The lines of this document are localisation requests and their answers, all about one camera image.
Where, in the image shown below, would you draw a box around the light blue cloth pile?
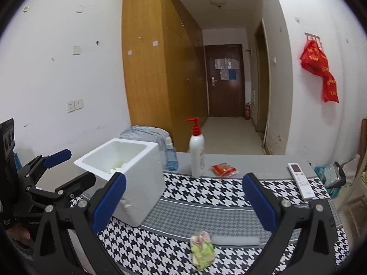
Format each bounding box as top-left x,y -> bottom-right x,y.
119,125 -> 170,152

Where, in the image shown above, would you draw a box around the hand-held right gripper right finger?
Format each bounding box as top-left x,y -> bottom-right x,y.
242,173 -> 336,275

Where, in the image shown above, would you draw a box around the red hanging bags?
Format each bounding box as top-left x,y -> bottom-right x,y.
300,39 -> 339,104

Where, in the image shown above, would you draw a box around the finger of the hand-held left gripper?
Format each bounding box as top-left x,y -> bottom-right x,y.
25,173 -> 97,210
17,149 -> 72,184

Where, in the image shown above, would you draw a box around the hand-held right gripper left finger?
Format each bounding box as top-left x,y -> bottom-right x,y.
32,172 -> 127,275

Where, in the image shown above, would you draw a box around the small white foam pieces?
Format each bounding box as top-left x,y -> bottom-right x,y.
106,163 -> 130,174

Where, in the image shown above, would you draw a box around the white paper notice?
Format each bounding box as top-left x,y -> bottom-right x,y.
214,58 -> 239,70

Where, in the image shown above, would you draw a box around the blue spray bottle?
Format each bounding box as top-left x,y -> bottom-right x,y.
165,137 -> 179,171

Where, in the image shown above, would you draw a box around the wooden side door frame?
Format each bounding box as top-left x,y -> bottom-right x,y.
254,19 -> 271,149

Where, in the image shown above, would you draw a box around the green pink plastic bag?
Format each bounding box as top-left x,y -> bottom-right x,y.
190,231 -> 216,272

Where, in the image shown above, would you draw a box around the white pump lotion bottle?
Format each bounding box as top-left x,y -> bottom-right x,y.
185,117 -> 205,179

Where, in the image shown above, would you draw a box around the white wall sockets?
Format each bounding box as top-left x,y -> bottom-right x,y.
67,99 -> 84,113

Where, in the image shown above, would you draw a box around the person's left hand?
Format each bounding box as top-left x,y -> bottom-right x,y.
6,222 -> 31,242

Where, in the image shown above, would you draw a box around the red snack packet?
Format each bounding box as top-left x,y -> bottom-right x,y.
211,163 -> 238,177

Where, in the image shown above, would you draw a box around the dark brown entrance door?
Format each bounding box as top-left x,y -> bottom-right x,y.
204,44 -> 245,118

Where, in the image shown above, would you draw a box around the wooden boards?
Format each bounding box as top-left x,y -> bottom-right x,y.
357,119 -> 367,178

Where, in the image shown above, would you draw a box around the white foam box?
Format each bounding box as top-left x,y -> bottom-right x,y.
74,138 -> 165,227

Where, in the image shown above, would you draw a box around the houndstooth tablecloth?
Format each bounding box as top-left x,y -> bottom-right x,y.
69,171 -> 349,275

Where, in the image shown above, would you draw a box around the white remote control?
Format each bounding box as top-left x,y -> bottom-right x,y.
287,163 -> 315,200

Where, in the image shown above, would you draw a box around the metal wall hook rack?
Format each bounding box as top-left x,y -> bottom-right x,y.
304,32 -> 321,45

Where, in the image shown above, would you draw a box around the plastic bag of packets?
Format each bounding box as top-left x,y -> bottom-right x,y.
314,162 -> 347,198

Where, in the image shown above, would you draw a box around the wooden wardrobe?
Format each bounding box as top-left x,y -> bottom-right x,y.
121,0 -> 208,153

